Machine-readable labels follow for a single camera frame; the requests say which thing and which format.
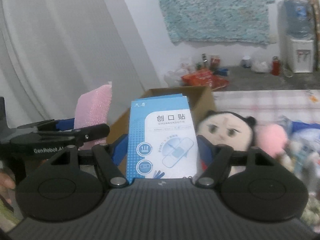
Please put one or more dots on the floral blue wall cloth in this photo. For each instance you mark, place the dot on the floral blue wall cloth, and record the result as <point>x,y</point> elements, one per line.
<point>217,20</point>

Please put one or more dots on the red snack bag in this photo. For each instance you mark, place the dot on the red snack bag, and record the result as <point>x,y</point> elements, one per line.
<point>205,77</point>

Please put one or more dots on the blue white tissue pack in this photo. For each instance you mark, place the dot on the blue white tissue pack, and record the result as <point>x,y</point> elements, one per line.
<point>303,142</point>

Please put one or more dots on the person left hand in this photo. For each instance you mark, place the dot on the person left hand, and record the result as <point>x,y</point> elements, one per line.
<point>6,183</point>

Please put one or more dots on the brown cardboard box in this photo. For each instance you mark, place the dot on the brown cardboard box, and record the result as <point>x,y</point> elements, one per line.
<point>200,101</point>

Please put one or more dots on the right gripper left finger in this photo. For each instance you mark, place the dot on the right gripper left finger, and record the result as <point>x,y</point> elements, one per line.
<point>107,158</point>

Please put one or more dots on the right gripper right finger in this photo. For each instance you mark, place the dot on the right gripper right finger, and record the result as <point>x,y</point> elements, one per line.
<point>217,159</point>

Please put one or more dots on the white cup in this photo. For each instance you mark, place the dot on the white cup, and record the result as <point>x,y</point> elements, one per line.
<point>246,62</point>

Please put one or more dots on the blue water bottle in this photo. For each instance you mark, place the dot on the blue water bottle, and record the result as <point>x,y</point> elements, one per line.
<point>297,19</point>

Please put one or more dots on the red drink can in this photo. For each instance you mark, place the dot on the red drink can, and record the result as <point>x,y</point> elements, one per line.
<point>214,62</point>

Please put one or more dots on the pink round plush toy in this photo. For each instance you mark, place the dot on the pink round plush toy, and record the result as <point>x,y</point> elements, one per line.
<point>272,139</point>

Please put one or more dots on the pink sponge cloth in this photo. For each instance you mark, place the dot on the pink sponge cloth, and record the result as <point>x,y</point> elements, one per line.
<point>92,107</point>

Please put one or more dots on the red thermos bottle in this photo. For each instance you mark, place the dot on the red thermos bottle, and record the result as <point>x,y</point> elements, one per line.
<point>275,66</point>

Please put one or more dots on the white plastic bag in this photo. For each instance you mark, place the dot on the white plastic bag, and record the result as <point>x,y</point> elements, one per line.
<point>260,67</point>

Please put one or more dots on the white water dispenser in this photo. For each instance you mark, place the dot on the white water dispenser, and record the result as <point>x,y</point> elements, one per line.
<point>300,55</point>

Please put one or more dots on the big-head doll red dress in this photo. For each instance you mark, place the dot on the big-head doll red dress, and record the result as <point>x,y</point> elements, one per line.
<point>228,128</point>

